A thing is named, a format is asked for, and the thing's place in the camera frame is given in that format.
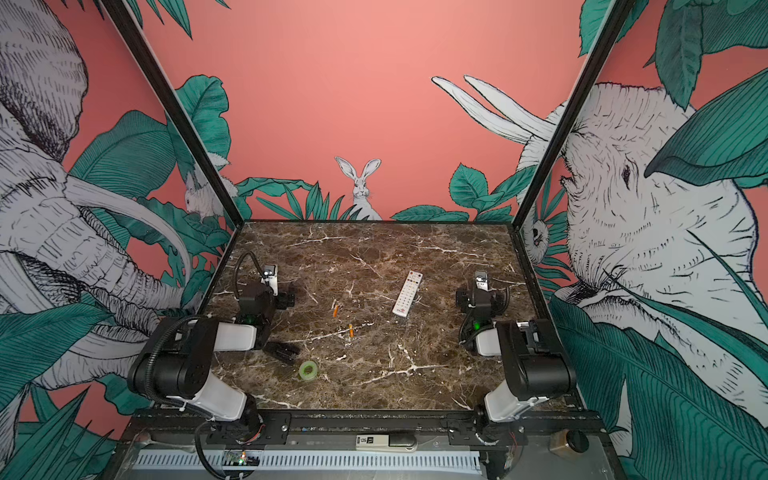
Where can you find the brass black knob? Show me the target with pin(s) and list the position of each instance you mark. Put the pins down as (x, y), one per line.
(569, 444)

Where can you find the black clip object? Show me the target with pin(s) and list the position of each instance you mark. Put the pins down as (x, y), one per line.
(286, 353)

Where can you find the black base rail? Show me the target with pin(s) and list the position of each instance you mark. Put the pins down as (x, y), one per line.
(272, 427)

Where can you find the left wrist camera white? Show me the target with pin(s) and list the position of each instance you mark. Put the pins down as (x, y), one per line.
(269, 278)

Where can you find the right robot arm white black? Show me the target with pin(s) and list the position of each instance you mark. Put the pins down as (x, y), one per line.
(535, 366)

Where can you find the small circuit board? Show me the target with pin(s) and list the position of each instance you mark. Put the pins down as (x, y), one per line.
(241, 459)

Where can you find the white label tag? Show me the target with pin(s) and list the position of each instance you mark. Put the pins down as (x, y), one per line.
(372, 442)

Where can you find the white slotted cable duct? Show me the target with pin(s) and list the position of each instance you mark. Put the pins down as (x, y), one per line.
(307, 460)

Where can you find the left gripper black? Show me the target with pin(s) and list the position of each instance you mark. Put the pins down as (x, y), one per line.
(279, 349)

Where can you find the white remote control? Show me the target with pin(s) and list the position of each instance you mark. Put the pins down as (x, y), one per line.
(407, 294)

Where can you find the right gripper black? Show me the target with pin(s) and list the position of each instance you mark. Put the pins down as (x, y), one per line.
(471, 343)

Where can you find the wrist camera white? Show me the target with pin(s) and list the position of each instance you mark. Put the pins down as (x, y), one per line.
(269, 278)
(481, 279)

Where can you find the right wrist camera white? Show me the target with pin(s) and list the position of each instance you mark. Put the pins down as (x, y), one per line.
(481, 279)

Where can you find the green tape roll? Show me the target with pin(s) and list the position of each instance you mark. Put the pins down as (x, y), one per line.
(308, 370)

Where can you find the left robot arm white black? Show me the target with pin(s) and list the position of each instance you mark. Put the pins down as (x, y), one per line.
(174, 366)

